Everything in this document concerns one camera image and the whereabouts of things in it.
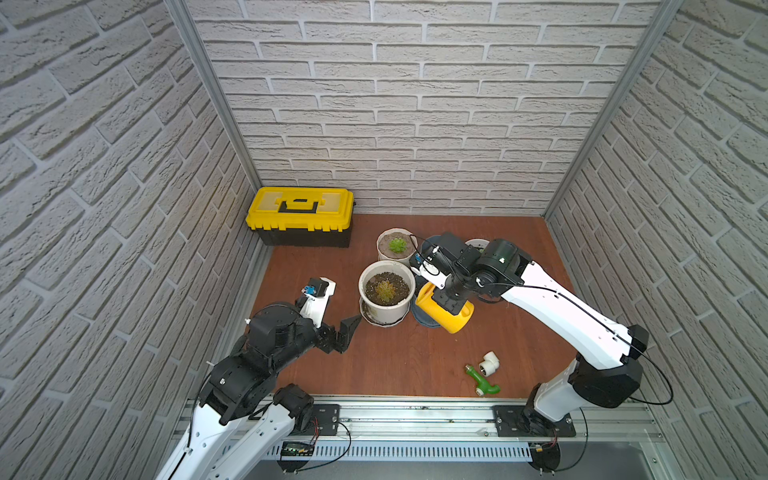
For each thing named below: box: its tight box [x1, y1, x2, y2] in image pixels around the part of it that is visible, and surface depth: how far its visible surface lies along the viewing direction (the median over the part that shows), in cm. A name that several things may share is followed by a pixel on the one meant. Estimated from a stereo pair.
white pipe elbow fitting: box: [479, 351, 500, 377], surface depth 83 cm
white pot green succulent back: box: [376, 227, 418, 266], surface depth 97 cm
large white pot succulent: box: [358, 260, 416, 328], surface depth 89 cm
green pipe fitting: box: [465, 364, 501, 397], surface depth 80 cm
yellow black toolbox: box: [245, 186, 355, 248], surface depth 100 cm
